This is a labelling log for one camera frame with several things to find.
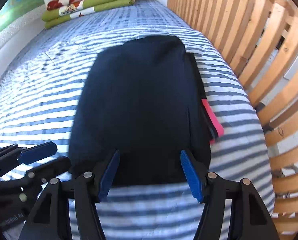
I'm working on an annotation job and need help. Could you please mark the black pants with pink waistband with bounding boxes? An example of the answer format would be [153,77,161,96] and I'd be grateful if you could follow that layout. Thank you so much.
[69,35,221,186]

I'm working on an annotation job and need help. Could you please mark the green folded quilt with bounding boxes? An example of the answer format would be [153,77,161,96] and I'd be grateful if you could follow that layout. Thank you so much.
[41,0,135,29]

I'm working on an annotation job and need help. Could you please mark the blue white striped quilt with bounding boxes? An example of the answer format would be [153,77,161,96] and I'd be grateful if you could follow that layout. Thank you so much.
[0,1,274,239]

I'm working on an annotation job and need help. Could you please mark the wooden slatted bed rail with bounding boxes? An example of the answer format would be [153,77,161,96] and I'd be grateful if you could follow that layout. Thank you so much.
[167,0,298,239]

